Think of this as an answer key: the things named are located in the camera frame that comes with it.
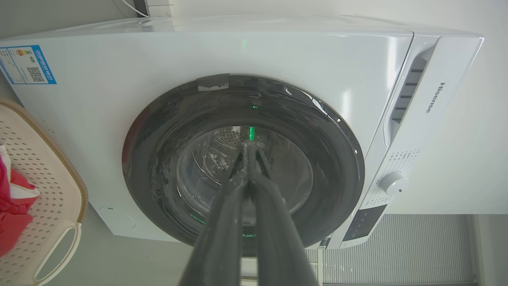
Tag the white Hisense washing machine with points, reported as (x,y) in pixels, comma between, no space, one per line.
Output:
(278,59)

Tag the beige perforated laundry basket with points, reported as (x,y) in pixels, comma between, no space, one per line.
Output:
(51,174)

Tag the dark round washing machine door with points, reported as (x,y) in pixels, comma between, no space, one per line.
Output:
(166,151)

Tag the white round control knob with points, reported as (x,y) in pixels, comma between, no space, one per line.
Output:
(393,182)

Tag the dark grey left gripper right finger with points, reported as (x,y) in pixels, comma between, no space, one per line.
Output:
(278,238)

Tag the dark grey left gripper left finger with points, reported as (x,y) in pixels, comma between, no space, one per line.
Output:
(220,238)

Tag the blue energy label sticker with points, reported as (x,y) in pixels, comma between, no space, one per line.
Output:
(25,64)

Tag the red and white garment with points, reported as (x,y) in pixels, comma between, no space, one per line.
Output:
(14,206)

